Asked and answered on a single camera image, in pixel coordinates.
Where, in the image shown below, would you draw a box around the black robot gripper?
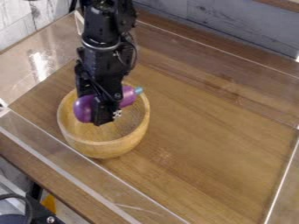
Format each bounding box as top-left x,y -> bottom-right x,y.
75,42 -> 136,126

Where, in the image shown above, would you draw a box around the purple toy eggplant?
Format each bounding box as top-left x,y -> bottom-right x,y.
72,85 -> 144,123

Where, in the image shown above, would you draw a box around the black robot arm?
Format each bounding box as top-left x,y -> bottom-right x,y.
75,0 -> 136,126

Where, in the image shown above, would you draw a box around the brown wooden bowl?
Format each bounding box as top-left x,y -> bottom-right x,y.
56,85 -> 151,159

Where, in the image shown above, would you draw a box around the yellow object under table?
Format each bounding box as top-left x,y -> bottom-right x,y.
41,194 -> 57,213

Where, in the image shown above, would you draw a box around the clear acrylic tray walls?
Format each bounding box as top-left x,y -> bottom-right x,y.
0,12 -> 299,224

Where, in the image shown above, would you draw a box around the clear acrylic corner bracket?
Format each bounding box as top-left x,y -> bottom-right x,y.
73,10 -> 84,36

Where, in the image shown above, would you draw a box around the black cable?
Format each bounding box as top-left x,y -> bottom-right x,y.
0,193 -> 33,224

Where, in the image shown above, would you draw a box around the black clamp mount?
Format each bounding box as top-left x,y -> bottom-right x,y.
25,193 -> 65,224

